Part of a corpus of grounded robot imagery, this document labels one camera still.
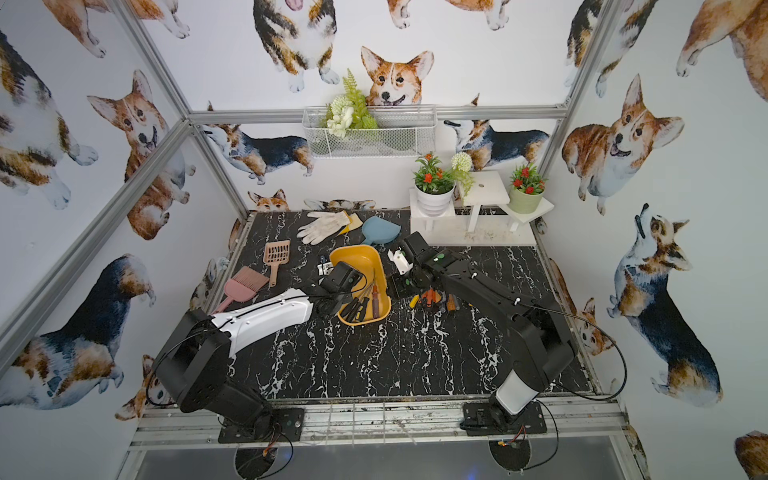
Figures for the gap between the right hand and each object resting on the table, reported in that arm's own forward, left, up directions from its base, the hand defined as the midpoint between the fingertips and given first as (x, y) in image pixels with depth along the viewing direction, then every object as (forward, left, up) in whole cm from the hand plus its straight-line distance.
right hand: (390, 288), depth 83 cm
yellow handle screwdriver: (+3, -7, -13) cm, 15 cm away
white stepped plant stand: (+35, -36, -12) cm, 52 cm away
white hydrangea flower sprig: (+31, -21, +18) cm, 42 cm away
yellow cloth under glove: (+37, +16, -13) cm, 43 cm away
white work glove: (+34, +27, -11) cm, 45 cm away
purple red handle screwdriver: (+4, +6, -12) cm, 14 cm away
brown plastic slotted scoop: (+23, +44, -14) cm, 51 cm away
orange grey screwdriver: (+3, -14, -11) cm, 18 cm away
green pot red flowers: (+28, -42, +10) cm, 52 cm away
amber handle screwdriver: (+1, -18, -12) cm, 22 cm away
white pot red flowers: (+25, -13, +14) cm, 32 cm away
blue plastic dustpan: (+35, +7, -16) cm, 39 cm away
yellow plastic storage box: (+2, +7, -12) cm, 14 cm away
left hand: (+5, +15, -5) cm, 17 cm away
